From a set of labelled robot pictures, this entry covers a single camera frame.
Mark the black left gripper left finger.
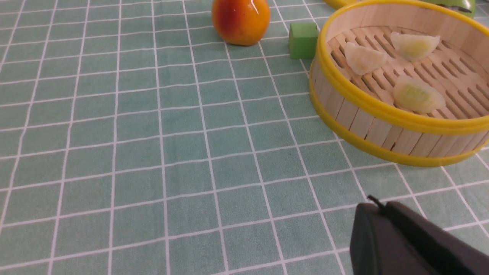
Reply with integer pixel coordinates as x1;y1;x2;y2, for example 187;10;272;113
350;196;439;275

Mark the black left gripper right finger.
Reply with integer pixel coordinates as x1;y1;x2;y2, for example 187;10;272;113
385;202;489;275

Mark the green tinted dumpling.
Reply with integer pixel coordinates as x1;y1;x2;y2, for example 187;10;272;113
393;75;447;113

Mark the pale green dumpling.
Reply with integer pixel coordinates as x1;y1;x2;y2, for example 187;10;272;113
344;42;387;76

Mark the white dumpling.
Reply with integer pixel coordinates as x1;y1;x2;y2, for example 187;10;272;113
390;32;440;61

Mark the bamboo steamer tray yellow rim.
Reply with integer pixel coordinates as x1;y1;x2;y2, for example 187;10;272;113
309;0;488;167

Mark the woven bamboo steamer lid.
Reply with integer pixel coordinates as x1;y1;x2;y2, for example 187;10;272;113
324;0;358;10

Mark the green toy apple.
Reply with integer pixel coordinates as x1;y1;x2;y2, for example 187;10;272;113
424;0;476;19

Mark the orange red toy pear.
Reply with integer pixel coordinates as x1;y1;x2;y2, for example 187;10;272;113
211;0;270;46

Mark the green checkered tablecloth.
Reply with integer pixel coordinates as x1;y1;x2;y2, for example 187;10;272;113
0;0;488;275

